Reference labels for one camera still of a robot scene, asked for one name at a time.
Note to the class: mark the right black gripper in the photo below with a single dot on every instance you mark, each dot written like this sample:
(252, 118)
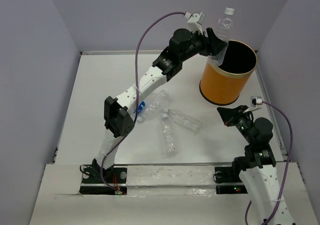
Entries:
(228, 115)

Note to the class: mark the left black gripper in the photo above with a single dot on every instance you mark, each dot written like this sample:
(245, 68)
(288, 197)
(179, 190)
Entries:
(211, 45)

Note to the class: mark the clear bottle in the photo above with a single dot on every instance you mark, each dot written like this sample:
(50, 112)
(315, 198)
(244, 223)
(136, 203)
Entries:
(158, 101)
(183, 120)
(225, 24)
(169, 144)

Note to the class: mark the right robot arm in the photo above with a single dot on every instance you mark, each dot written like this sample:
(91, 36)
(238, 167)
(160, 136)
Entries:
(257, 168)

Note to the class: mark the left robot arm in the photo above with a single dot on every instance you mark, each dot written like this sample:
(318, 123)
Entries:
(120, 112)

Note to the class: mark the orange cylindrical bin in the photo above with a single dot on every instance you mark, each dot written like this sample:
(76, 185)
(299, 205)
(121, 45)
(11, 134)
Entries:
(222, 85)

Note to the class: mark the blue label plastic bottle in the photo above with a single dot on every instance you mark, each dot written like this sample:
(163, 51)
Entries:
(142, 114)

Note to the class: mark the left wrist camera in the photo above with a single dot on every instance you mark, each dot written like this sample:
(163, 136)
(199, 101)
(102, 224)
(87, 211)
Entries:
(194, 21)

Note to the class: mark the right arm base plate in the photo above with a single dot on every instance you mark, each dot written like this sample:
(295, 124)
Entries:
(227, 181)

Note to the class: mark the metal rail front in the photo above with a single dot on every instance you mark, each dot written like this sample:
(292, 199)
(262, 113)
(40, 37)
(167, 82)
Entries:
(176, 164)

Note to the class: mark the metal rail back edge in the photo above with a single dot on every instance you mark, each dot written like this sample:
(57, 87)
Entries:
(120, 52)

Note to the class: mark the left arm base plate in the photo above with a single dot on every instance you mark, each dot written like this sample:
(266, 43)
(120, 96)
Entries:
(114, 181)

